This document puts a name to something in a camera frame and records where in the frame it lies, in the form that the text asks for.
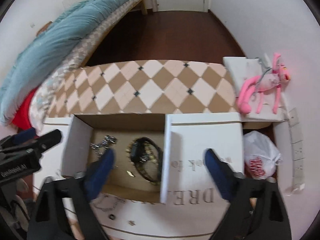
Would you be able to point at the black fitness band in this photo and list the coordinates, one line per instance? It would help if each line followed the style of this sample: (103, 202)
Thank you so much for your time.
(142, 151)

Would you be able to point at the pink panther plush toy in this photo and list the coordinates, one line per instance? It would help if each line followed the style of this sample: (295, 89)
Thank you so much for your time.
(272, 79)

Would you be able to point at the checkered printed tablecloth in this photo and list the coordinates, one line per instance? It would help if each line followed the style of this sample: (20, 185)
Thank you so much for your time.
(141, 87)

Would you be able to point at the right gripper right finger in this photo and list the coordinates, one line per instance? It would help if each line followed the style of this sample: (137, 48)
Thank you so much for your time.
(256, 208)

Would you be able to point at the white plastic bag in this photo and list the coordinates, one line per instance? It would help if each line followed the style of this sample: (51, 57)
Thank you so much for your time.
(261, 155)

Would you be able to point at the white cardboard box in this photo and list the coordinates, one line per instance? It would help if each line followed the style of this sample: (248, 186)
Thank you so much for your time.
(184, 139)

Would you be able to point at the teal blue duvet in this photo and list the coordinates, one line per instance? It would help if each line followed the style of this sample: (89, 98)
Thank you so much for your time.
(42, 56)

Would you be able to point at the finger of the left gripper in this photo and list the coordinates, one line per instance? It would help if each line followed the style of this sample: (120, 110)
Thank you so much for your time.
(19, 138)
(39, 145)

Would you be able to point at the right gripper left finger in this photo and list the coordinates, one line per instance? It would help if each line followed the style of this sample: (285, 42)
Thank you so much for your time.
(49, 219)

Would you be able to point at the brown pillow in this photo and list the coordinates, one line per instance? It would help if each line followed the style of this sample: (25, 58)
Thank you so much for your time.
(44, 28)

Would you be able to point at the white wall socket strip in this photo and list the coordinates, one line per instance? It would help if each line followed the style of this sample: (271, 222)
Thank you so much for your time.
(296, 137)

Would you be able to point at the wooden bed frame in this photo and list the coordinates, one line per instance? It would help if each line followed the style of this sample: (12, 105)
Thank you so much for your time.
(140, 6)

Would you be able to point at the red blanket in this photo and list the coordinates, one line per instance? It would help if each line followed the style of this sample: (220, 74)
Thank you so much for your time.
(21, 118)

